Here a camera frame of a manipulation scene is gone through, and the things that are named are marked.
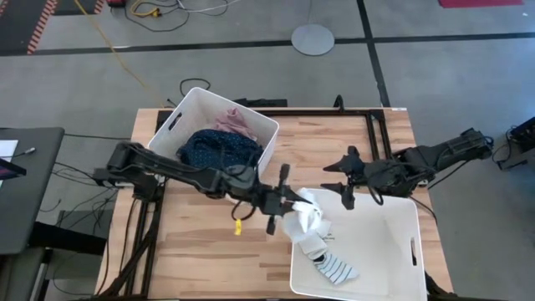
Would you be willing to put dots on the red box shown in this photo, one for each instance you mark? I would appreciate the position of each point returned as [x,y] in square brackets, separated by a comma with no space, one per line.
[117,2]

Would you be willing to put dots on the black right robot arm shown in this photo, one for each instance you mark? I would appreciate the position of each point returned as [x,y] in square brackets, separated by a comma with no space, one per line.
[443,154]

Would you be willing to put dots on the navy dotted cloth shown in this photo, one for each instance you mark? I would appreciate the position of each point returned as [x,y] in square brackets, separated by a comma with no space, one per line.
[217,148]

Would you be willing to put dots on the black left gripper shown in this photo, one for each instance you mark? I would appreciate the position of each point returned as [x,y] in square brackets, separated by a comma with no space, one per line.
[271,202]

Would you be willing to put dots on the black hazard-edged floor mat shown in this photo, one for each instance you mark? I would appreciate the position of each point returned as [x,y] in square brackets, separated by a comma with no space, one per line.
[21,21]
[79,5]

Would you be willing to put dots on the white ribbed cloth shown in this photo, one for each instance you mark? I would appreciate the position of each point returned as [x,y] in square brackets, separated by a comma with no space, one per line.
[305,226]

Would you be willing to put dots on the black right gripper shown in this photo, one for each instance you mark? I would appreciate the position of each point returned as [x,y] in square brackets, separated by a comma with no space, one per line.
[380,177]

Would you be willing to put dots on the pink cloth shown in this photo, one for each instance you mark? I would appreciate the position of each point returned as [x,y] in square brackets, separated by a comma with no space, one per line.
[234,121]

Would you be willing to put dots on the red floor mat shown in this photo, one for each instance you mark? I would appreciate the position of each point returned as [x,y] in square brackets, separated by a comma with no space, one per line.
[480,3]

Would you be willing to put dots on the white dark-striped sock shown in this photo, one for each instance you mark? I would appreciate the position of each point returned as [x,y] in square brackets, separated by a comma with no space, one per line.
[336,269]

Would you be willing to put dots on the white paper sheet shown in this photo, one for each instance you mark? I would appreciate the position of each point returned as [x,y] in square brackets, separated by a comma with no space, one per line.
[7,148]

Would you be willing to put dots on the black bar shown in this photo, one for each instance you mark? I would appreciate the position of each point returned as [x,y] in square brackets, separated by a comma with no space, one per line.
[259,102]

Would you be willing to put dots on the grey pen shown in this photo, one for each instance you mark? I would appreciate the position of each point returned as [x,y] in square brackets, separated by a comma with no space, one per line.
[27,151]

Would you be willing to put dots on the black desk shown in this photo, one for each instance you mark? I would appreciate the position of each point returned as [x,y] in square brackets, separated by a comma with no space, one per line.
[29,196]

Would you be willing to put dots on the black equipment box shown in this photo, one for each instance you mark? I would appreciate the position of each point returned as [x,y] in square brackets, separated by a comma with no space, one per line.
[524,134]

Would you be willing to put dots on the white plastic storage bin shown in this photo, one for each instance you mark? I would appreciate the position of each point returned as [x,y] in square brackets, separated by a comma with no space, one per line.
[196,108]
[376,251]

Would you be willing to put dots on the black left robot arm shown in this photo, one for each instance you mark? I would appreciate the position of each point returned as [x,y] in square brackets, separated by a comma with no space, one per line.
[167,167]

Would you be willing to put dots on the grey round floor disc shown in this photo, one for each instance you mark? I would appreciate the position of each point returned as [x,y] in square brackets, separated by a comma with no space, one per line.
[312,39]

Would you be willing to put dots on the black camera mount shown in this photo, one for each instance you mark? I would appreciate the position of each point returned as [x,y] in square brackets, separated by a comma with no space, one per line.
[339,102]

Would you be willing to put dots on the blue tablet device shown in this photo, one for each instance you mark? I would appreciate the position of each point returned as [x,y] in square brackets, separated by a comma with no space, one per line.
[10,170]

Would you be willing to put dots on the black desk base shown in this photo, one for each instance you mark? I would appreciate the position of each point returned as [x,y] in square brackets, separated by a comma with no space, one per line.
[67,238]

